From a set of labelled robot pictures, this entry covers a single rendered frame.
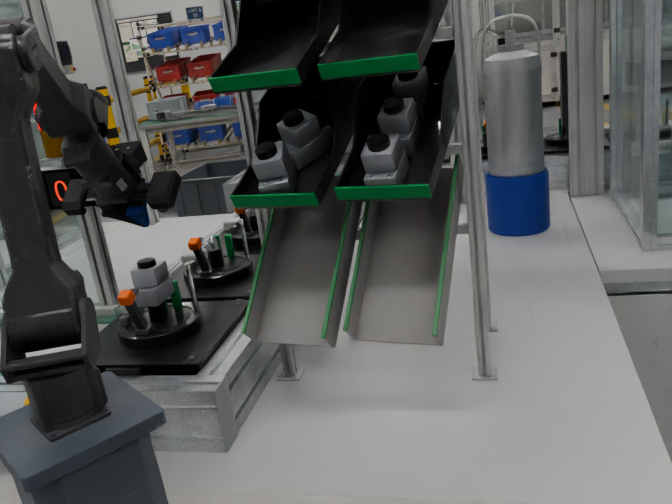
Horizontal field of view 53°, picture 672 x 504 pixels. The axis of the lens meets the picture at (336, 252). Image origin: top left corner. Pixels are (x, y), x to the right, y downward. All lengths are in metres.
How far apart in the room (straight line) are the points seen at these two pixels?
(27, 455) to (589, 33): 1.70
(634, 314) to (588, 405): 0.55
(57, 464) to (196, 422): 0.33
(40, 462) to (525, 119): 1.31
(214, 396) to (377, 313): 0.26
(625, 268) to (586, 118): 0.63
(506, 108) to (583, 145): 0.43
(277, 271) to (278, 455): 0.27
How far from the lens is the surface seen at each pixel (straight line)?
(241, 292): 1.26
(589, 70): 2.02
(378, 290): 0.98
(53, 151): 1.28
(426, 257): 0.97
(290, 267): 1.03
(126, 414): 0.75
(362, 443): 0.97
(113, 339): 1.19
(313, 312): 0.98
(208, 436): 1.01
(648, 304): 1.56
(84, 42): 12.50
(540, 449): 0.95
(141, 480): 0.77
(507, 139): 1.69
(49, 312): 0.72
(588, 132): 2.04
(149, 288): 1.12
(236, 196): 0.94
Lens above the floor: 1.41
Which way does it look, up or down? 18 degrees down
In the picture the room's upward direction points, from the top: 8 degrees counter-clockwise
